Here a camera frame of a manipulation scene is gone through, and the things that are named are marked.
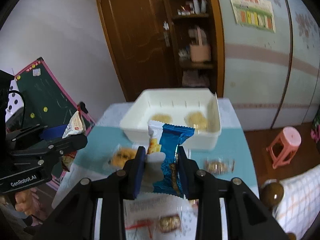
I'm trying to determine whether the white plastic tray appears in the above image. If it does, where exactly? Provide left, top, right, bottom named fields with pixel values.
left=120, top=88, right=221, bottom=151

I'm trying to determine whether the yellow cracker packet right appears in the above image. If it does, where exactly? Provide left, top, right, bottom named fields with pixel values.
left=185, top=111, right=208, bottom=131

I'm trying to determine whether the pink plastic stool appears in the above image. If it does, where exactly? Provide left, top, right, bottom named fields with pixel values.
left=266, top=126, right=302, bottom=170

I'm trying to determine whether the checked white bedding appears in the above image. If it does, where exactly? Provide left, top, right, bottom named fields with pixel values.
left=260, top=165, right=319, bottom=239

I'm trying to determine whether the green chalkboard pink frame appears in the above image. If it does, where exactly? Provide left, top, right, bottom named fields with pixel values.
left=14, top=56, right=96, bottom=131

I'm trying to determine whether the yellow cracker packet left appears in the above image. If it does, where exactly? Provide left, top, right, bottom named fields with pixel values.
left=150, top=114, right=172, bottom=124

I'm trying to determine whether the brown wooden door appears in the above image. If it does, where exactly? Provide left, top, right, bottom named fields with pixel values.
left=99, top=0, right=178, bottom=101

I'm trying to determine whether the pink basket on shelf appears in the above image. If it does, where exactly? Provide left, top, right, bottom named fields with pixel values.
left=190, top=26, right=211, bottom=63

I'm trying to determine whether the colourful wall poster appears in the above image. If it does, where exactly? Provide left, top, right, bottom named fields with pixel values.
left=230, top=0, right=276, bottom=33

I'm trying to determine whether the clear packet nut snack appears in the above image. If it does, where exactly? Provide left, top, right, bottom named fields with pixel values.
left=204, top=158, right=235, bottom=175

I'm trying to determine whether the white red snack packet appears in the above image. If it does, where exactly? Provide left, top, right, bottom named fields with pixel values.
left=61, top=108, right=86, bottom=172

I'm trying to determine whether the yellow cracker packet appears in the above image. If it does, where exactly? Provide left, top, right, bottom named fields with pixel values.
left=185, top=111, right=208, bottom=131
left=150, top=114, right=172, bottom=124

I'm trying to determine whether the person's left hand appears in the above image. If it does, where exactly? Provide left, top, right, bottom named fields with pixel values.
left=15, top=188, right=40, bottom=216

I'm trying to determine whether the blue white snack packet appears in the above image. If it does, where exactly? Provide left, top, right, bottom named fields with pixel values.
left=141, top=120, right=195, bottom=198

